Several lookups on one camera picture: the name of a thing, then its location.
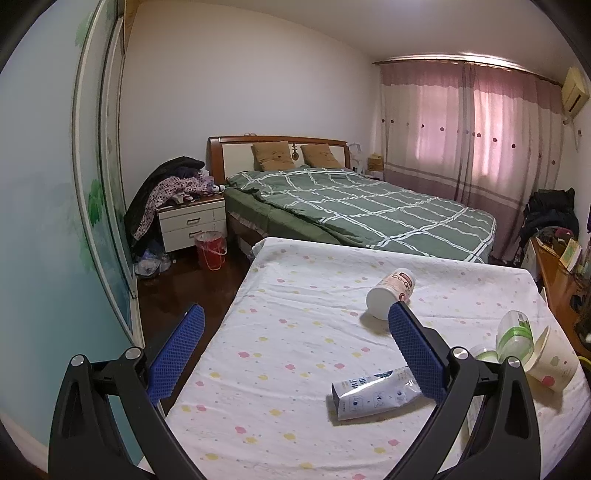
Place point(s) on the right brown pillow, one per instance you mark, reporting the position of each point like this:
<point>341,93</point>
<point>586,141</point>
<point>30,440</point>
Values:
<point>320,156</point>

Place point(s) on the left brown pillow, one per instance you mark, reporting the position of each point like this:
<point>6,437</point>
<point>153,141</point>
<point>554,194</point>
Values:
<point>272,156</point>

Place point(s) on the white bedside cabinet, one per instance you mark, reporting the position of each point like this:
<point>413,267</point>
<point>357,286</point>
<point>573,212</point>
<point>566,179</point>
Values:
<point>180,224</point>

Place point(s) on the tissue box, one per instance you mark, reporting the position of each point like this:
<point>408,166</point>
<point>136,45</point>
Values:
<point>375,163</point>

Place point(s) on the wall air conditioner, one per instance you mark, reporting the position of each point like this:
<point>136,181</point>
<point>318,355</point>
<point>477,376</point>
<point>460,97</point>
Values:
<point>574,92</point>

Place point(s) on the wooden side desk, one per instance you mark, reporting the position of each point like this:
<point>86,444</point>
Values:
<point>560,286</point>

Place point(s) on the white pink yogurt bottle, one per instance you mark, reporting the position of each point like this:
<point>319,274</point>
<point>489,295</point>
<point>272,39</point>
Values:
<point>398,286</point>

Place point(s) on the brown pillow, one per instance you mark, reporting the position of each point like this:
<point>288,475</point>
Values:
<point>320,156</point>
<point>272,156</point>

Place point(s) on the wooden bed headboard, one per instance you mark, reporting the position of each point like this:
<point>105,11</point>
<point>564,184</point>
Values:
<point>230,155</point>

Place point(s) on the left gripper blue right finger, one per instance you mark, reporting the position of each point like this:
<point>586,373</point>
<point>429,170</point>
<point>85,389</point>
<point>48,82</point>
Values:
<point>505,441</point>

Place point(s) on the sliding wardrobe door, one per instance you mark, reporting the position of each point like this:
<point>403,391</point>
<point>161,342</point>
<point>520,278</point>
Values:
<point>97,167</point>

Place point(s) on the green checked duvet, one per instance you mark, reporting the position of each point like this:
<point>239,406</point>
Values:
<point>342,206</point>

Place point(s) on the white paper cup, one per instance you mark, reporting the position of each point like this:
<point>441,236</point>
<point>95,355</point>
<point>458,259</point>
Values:
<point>553,362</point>

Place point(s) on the pink white curtain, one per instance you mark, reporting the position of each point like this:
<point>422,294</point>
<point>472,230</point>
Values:
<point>483,136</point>

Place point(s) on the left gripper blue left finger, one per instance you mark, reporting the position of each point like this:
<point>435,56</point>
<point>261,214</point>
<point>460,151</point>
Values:
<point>85,441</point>

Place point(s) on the red plastic bucket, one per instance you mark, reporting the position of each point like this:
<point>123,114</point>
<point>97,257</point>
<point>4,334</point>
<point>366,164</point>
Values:
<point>211,250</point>

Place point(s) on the dark clothes on chair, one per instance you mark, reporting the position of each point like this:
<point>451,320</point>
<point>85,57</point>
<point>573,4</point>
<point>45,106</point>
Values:
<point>550,214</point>

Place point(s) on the pile of clothes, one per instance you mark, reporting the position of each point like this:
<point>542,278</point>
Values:
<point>175,182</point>

